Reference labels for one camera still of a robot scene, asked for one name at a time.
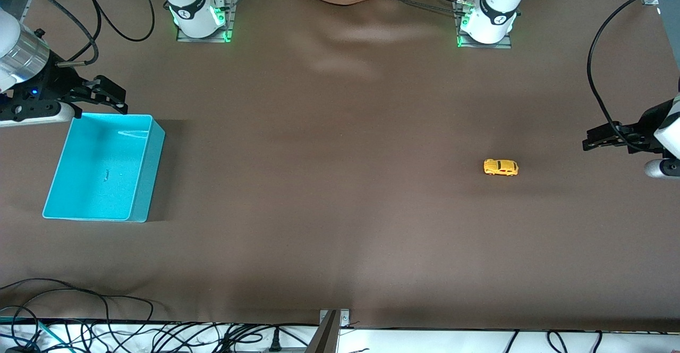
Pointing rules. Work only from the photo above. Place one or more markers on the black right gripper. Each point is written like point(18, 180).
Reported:
point(54, 85)

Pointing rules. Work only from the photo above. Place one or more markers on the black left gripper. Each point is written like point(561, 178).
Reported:
point(644, 127)

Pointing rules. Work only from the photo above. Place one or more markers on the yellow beetle toy car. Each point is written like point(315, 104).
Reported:
point(500, 167)

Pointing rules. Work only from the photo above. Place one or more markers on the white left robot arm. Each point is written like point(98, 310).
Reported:
point(496, 7)

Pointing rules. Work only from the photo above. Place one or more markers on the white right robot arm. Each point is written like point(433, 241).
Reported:
point(188, 7)

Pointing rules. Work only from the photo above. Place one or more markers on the turquoise plastic bin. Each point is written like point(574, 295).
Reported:
point(95, 172)

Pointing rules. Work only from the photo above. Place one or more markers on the brown table cloth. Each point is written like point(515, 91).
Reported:
point(340, 183)

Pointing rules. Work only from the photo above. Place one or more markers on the grey power strip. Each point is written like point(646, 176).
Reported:
point(249, 350)

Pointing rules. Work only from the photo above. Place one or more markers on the black power plug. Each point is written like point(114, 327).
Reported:
point(274, 342)

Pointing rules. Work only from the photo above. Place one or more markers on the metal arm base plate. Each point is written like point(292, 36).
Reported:
point(507, 43)
point(231, 18)

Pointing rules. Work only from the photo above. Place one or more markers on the metal bracket plate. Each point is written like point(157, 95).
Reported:
point(344, 318)

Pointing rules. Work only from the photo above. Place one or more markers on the grey metal camera post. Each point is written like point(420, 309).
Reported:
point(324, 339)

